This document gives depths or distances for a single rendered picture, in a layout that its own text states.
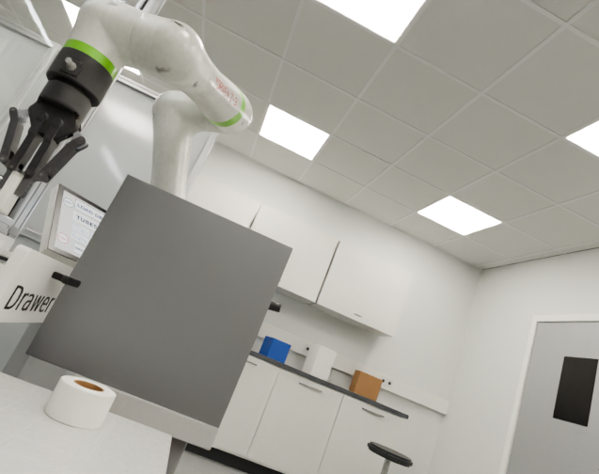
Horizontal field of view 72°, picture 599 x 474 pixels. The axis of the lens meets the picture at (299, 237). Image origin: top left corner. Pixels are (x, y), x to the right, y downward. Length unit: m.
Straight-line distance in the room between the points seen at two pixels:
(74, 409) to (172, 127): 0.83
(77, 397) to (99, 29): 0.60
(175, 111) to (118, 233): 0.47
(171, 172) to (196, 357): 0.54
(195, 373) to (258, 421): 2.91
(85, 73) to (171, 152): 0.43
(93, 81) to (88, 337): 0.46
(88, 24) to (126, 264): 0.43
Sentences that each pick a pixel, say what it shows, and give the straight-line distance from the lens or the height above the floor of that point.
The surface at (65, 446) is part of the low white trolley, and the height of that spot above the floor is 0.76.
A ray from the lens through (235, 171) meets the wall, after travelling 4.65.
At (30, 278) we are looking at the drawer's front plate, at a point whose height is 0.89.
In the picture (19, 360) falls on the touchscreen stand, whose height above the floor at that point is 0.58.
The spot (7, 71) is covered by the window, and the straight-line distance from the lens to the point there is 1.12.
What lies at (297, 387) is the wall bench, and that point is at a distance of 3.77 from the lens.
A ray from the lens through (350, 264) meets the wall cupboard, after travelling 4.30.
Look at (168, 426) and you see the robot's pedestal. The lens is 0.86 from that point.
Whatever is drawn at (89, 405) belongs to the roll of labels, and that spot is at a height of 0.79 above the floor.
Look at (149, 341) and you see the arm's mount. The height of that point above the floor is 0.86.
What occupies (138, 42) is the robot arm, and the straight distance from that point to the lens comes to 0.83.
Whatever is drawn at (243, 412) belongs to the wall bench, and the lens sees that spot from 3.72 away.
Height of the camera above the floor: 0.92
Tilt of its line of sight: 16 degrees up
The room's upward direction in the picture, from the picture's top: 22 degrees clockwise
